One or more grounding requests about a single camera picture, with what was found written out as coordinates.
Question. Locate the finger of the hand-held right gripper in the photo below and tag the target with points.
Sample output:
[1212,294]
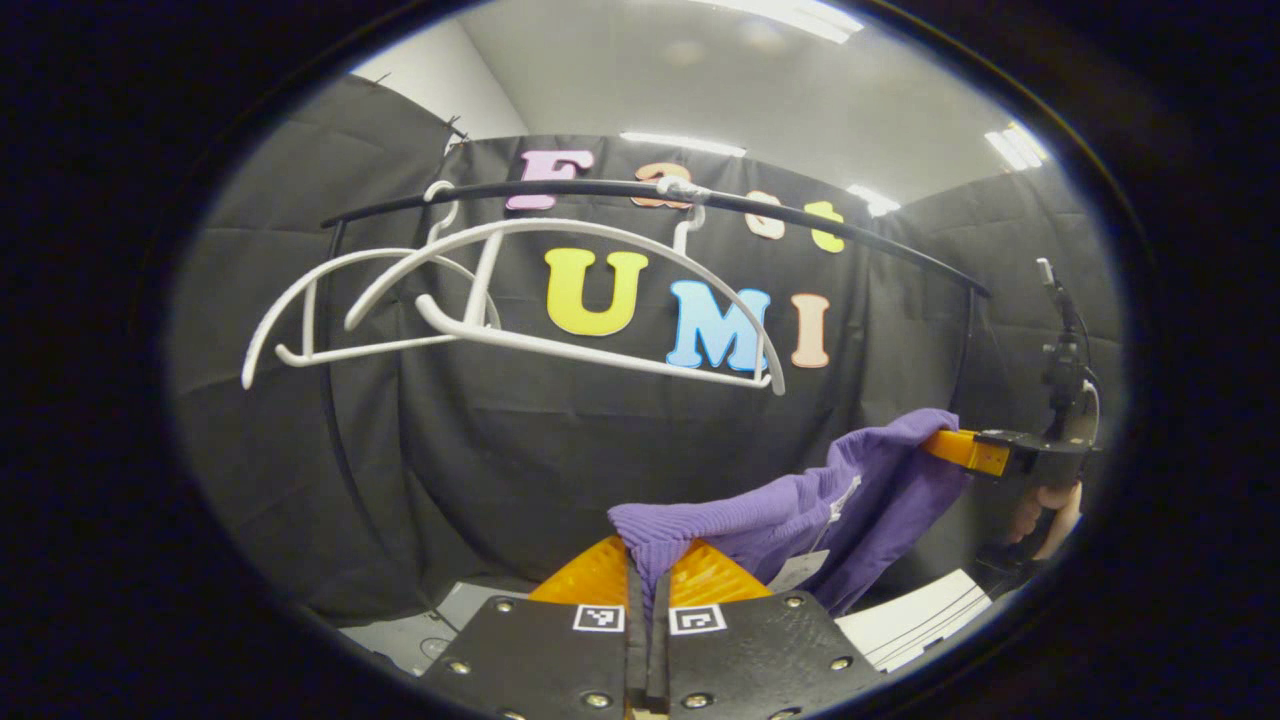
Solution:
[965,450]

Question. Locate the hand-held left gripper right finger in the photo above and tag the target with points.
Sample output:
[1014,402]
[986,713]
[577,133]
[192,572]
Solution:
[660,640]

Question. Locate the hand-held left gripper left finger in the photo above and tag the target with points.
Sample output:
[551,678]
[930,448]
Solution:
[634,640]

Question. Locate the purple knit jacket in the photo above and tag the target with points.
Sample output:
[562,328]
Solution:
[880,490]

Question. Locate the white plastic hanger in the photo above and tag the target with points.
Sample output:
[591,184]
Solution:
[560,346]
[300,355]

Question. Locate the black metal clothes rack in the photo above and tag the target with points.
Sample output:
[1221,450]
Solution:
[560,187]

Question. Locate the white box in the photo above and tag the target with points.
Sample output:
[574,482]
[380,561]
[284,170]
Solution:
[920,620]

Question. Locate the black backdrop cloth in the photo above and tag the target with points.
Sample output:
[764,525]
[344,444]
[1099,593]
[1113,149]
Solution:
[600,440]

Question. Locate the ceiling light panel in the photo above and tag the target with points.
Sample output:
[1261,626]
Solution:
[685,144]
[875,200]
[800,15]
[1017,146]

